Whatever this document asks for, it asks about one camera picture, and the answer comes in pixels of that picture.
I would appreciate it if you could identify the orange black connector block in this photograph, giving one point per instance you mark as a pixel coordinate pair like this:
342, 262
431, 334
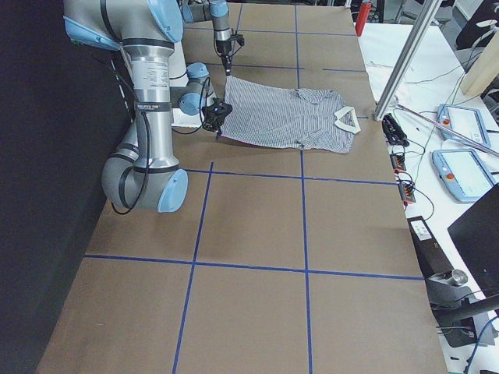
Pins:
406, 190
398, 162

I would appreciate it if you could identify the beige wooden board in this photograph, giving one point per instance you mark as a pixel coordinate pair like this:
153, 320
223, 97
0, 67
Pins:
483, 71

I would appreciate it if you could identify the blue white striped polo shirt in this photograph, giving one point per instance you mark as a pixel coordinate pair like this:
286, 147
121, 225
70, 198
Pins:
303, 119

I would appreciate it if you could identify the black stand with metal knob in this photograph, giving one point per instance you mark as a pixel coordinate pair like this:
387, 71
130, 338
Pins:
460, 315

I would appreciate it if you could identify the aluminium frame post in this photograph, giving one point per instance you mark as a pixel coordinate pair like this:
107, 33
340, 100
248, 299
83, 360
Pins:
416, 35

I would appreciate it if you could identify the black monitor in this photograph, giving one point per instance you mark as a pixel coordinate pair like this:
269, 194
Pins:
475, 236

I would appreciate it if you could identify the red cylinder bottle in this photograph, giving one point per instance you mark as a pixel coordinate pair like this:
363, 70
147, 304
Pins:
363, 14

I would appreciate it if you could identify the upper blue teach pendant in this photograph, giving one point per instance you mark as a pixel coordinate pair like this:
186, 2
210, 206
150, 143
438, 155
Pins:
467, 121

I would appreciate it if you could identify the black box with white label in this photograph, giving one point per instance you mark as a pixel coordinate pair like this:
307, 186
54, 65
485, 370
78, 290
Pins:
430, 255

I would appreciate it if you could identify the black clamp tool on table edge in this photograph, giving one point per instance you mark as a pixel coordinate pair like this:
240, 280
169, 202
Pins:
393, 131

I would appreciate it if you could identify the lower blue teach pendant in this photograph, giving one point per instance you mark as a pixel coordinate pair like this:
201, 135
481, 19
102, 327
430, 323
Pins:
463, 173

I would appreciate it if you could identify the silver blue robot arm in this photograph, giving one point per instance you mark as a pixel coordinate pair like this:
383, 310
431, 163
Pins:
224, 36
143, 172

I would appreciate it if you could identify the blue teach pendant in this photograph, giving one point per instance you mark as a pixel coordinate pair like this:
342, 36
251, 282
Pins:
467, 121
463, 173

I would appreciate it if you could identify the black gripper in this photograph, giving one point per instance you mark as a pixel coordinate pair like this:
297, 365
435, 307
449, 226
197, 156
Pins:
224, 48
215, 121

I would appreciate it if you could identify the white mounting pillar with base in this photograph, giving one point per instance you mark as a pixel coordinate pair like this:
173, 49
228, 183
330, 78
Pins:
190, 89

